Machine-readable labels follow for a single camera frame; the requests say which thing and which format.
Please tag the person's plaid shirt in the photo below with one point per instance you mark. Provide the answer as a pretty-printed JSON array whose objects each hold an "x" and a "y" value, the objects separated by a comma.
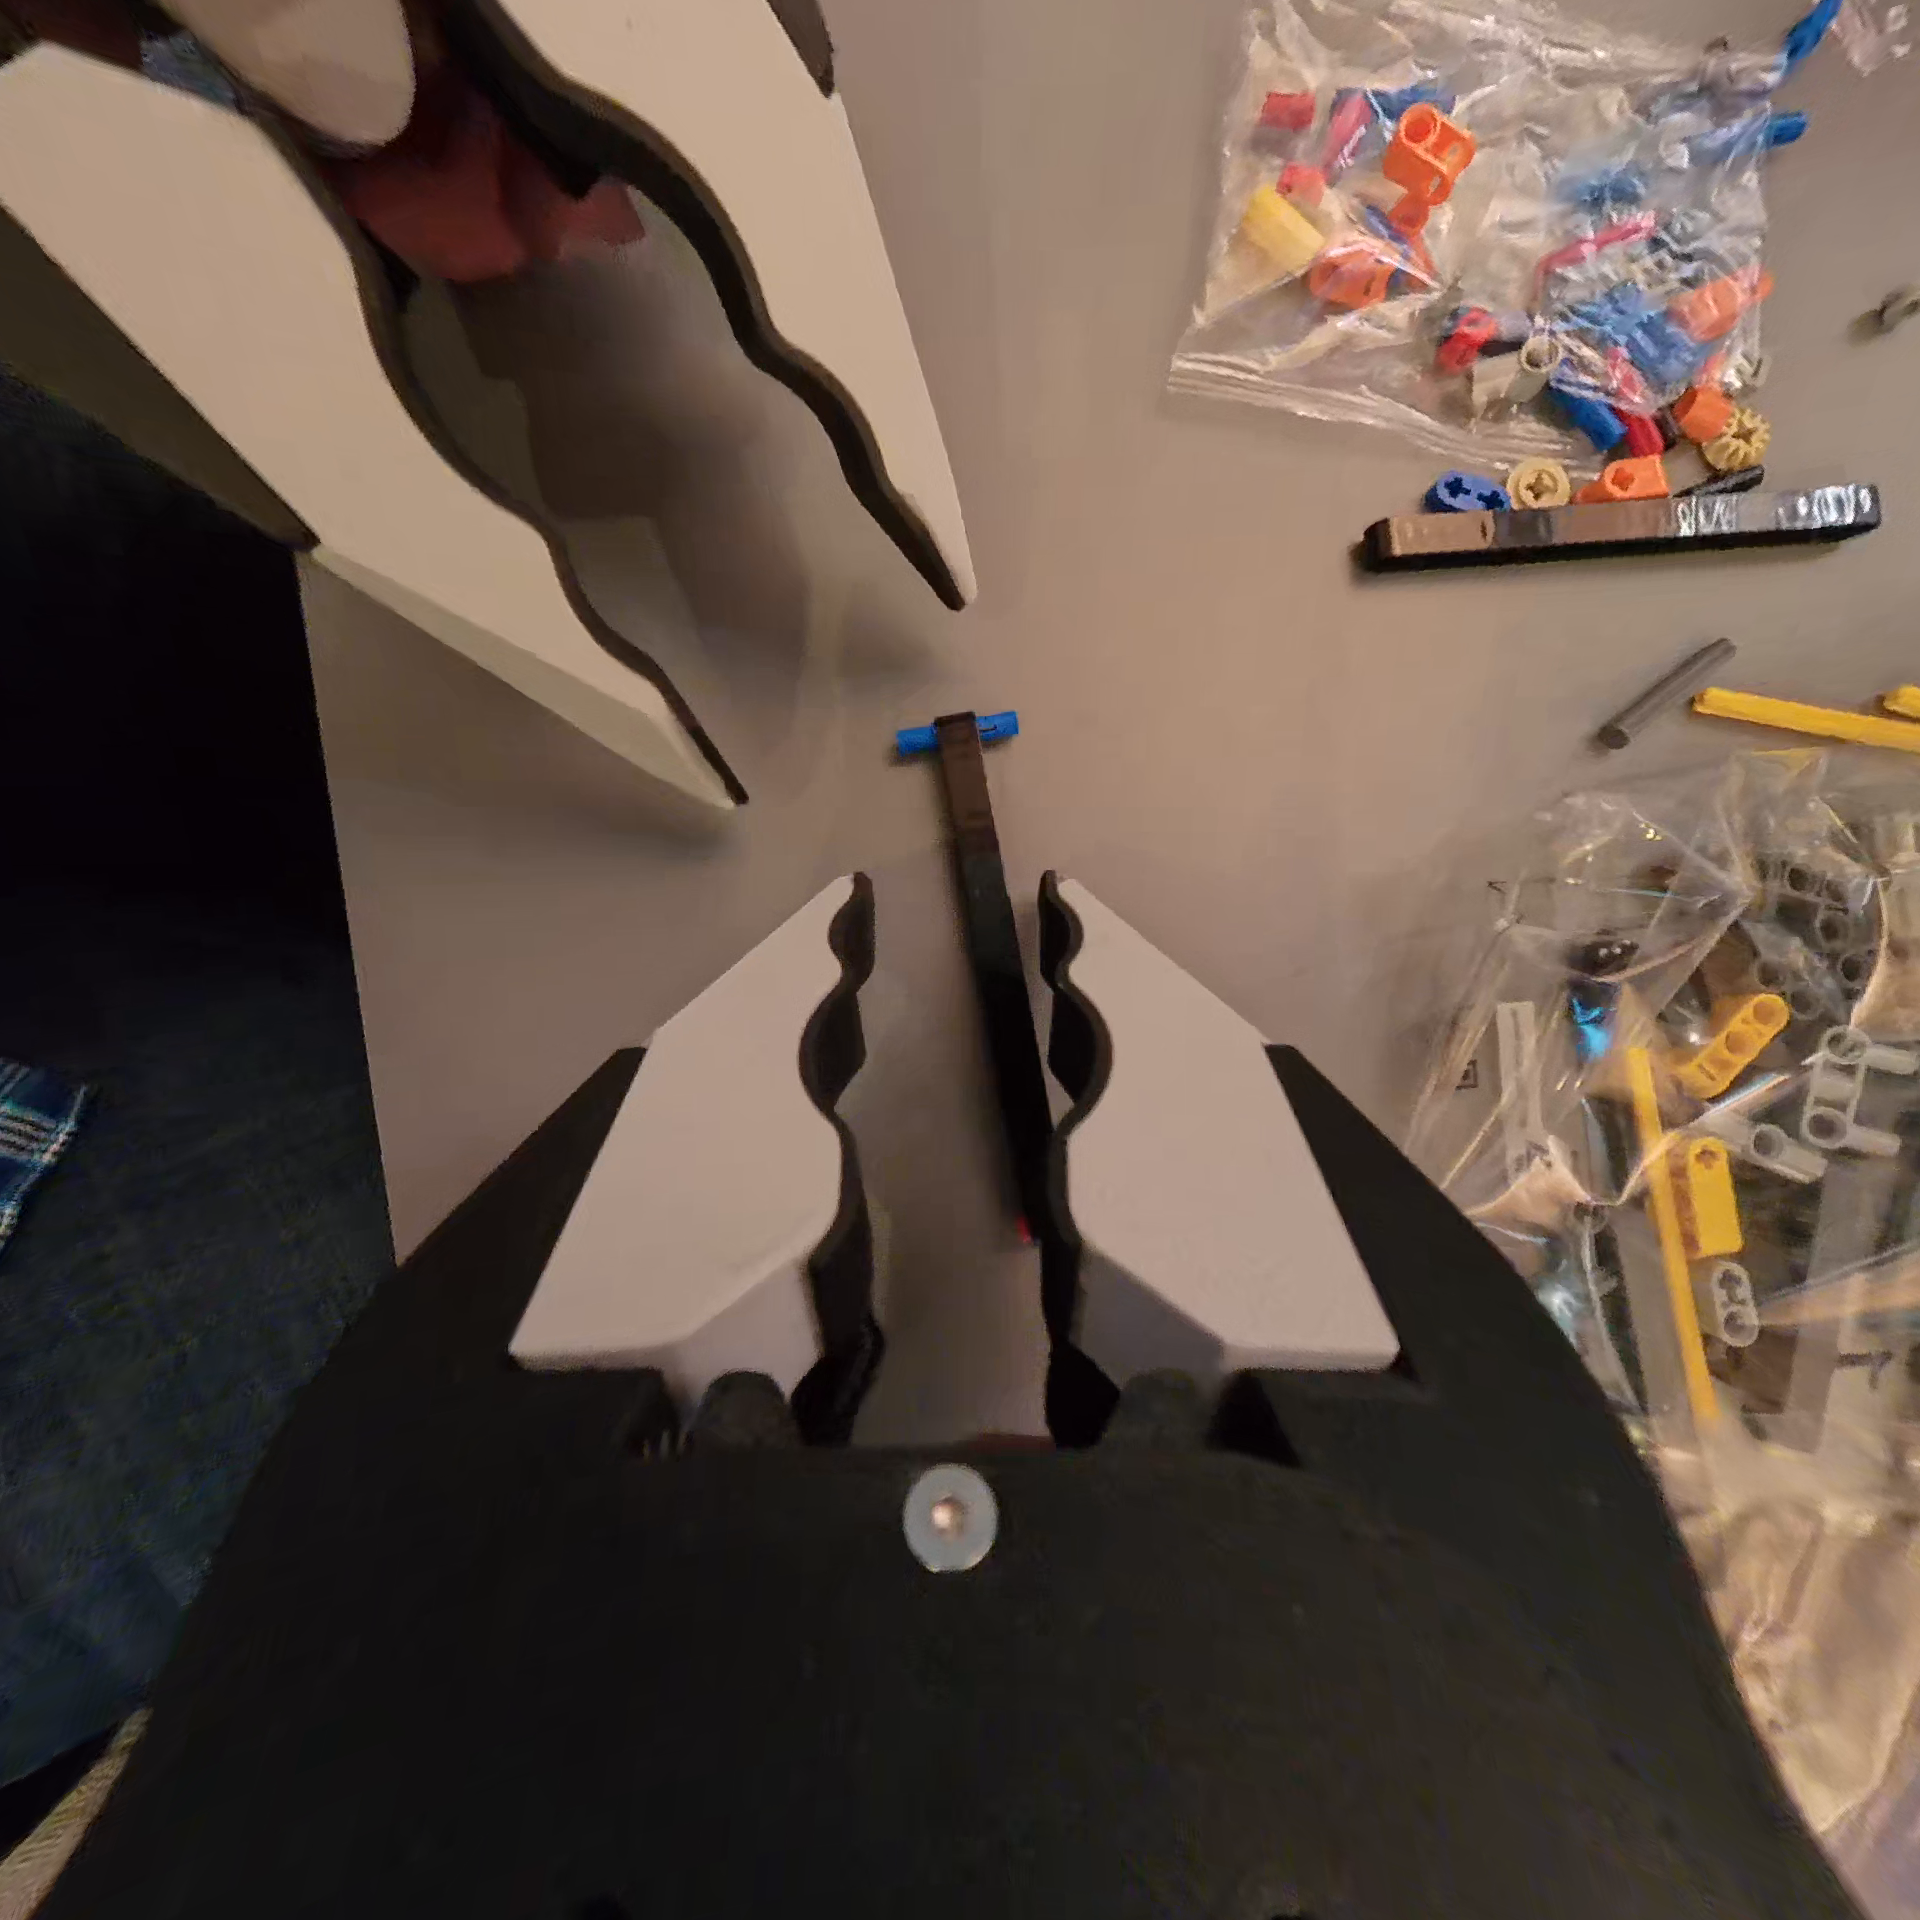
[{"x": 37, "y": 1141}]

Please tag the black angled lego connector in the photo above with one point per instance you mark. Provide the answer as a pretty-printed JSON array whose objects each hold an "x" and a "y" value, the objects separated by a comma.
[{"x": 1717, "y": 484}]

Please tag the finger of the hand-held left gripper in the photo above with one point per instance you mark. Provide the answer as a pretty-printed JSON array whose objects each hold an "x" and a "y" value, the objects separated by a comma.
[
  {"x": 751, "y": 150},
  {"x": 194, "y": 331}
]

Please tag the orange lego connector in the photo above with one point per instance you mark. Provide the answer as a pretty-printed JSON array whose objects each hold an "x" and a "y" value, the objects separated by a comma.
[
  {"x": 1628, "y": 480},
  {"x": 1703, "y": 413}
]

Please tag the person's dark trousers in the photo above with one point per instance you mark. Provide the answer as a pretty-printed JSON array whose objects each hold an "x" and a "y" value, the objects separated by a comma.
[{"x": 165, "y": 1051}]

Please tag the blue lego pin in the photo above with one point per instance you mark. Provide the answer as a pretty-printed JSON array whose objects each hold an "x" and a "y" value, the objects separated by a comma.
[
  {"x": 1814, "y": 29},
  {"x": 1782, "y": 131}
]

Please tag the large clear bag grey pieces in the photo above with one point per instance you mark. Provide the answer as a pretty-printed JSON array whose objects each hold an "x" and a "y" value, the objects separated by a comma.
[{"x": 1770, "y": 1051}]

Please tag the blue lego connector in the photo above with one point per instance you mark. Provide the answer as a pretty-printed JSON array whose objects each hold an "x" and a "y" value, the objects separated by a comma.
[{"x": 1464, "y": 493}]

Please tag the person's left hand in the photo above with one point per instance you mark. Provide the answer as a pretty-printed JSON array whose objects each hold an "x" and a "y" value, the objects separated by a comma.
[{"x": 465, "y": 196}]

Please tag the dark grey lego axle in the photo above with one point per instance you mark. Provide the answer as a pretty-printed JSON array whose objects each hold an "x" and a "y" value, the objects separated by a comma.
[{"x": 1664, "y": 693}]

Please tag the tan lego gear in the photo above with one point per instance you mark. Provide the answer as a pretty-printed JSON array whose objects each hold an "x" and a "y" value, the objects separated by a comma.
[{"x": 1737, "y": 439}]

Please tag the tan round lego bush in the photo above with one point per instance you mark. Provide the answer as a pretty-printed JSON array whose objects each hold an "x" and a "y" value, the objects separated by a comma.
[{"x": 1538, "y": 484}]

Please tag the long black lego beam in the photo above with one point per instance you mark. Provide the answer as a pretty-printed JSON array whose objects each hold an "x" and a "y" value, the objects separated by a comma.
[{"x": 1622, "y": 529}]

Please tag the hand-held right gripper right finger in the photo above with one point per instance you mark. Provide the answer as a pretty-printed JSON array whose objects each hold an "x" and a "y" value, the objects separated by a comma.
[{"x": 1201, "y": 1201}]

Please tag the long yellow lego piece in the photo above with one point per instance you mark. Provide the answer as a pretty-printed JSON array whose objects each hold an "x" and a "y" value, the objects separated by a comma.
[{"x": 1800, "y": 717}]

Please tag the small clear bag colourful pieces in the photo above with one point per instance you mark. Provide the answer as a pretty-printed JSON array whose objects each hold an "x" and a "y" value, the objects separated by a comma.
[{"x": 1501, "y": 225}]

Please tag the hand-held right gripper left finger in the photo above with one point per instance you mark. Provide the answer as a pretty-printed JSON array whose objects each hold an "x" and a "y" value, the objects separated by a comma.
[{"x": 705, "y": 1201}]

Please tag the black beam with blue pin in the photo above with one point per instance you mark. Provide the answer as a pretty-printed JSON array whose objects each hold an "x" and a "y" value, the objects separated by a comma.
[{"x": 983, "y": 902}]

